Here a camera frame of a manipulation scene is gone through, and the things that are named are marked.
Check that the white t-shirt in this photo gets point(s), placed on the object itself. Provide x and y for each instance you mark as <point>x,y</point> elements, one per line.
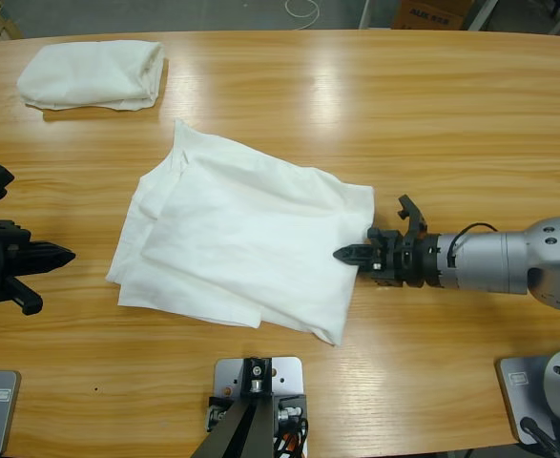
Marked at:
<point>251,238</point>

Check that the white cloth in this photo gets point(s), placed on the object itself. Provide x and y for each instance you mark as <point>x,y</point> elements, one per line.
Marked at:
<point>79,76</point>

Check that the cardboard box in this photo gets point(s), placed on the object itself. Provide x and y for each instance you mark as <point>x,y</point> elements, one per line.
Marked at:
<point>427,14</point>

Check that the white camera stand mount block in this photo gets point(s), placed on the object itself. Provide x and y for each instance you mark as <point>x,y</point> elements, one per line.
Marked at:
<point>286,377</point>

